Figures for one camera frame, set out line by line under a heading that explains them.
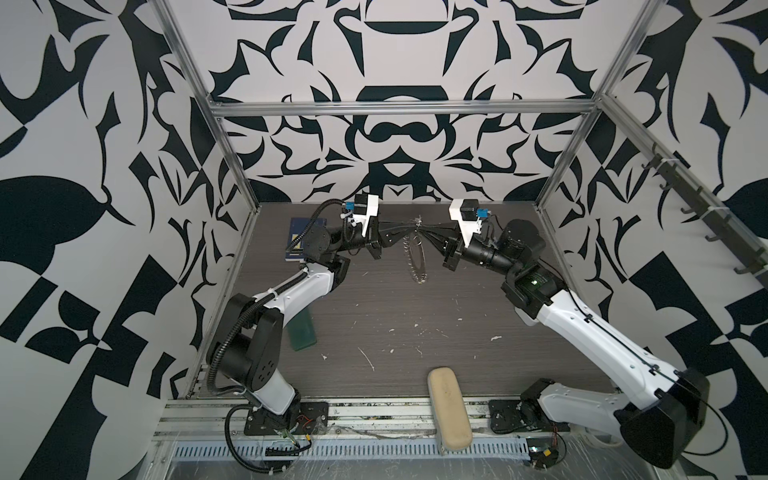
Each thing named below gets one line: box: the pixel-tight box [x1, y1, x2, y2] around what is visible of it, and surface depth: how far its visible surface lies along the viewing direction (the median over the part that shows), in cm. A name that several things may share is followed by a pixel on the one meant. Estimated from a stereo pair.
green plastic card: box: [286, 308, 317, 351], surface depth 89 cm
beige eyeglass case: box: [427, 367, 473, 454], surface depth 75 cm
